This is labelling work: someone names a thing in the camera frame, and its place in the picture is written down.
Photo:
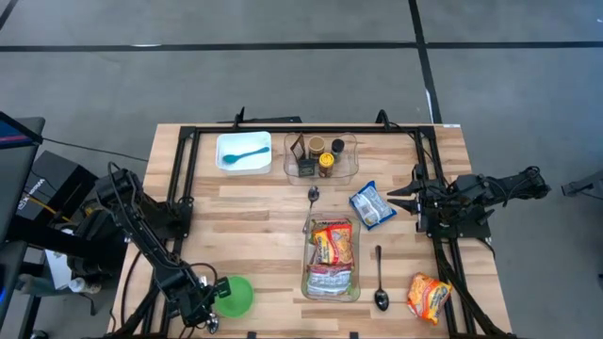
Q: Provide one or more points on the black-lid spice jar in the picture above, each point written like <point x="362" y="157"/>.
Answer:
<point x="337" y="145"/>

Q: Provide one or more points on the small clear plastic bin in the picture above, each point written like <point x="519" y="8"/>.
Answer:
<point x="348" y="174"/>

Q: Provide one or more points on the black box white logo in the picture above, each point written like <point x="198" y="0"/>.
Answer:
<point x="47" y="174"/>

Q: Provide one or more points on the red beef ramen packet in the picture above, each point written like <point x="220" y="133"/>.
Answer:
<point x="335" y="245"/>

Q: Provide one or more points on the white paper bag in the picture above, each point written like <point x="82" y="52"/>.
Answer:
<point x="59" y="268"/>

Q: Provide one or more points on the tan-lid spice jar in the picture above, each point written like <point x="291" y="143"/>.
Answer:
<point x="316" y="145"/>

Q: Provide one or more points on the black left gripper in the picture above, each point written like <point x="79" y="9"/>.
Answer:
<point x="200" y="301"/>

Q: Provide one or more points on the white plastic bin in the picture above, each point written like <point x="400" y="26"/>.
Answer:
<point x="242" y="157"/>

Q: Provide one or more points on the large clear plastic bin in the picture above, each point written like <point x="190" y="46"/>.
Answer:
<point x="353" y="282"/>

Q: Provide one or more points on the blue ramen packet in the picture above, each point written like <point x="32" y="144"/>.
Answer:
<point x="372" y="205"/>

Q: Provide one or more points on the black metal table frame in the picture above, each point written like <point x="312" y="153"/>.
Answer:
<point x="306" y="129"/>

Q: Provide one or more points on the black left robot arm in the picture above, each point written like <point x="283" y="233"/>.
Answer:
<point x="141" y="235"/>

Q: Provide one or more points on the brown white-label spice packet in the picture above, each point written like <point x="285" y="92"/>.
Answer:
<point x="297" y="148"/>

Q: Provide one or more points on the dark computer monitor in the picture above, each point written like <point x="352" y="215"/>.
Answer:
<point x="14" y="165"/>

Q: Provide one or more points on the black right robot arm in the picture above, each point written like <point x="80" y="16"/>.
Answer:
<point x="494" y="188"/>

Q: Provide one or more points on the dark grey stand foot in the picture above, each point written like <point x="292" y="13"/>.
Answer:
<point x="584" y="184"/>

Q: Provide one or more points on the teal silicone spoon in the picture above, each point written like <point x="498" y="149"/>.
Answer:
<point x="245" y="154"/>

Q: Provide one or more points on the dark steel spoon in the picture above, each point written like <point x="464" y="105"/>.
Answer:
<point x="381" y="299"/>
<point x="313" y="193"/>

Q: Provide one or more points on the orange ramen packet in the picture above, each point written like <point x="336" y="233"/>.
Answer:
<point x="428" y="296"/>

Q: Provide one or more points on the silver metal spoon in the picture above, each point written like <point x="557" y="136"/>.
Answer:
<point x="213" y="325"/>

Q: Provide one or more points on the yellow-lid spice jar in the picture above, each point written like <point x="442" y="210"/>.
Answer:
<point x="326" y="160"/>

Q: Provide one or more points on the green plastic bowl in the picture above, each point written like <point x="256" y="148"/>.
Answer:
<point x="240" y="301"/>

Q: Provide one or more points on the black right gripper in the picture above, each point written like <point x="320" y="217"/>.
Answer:
<point x="431" y="198"/>

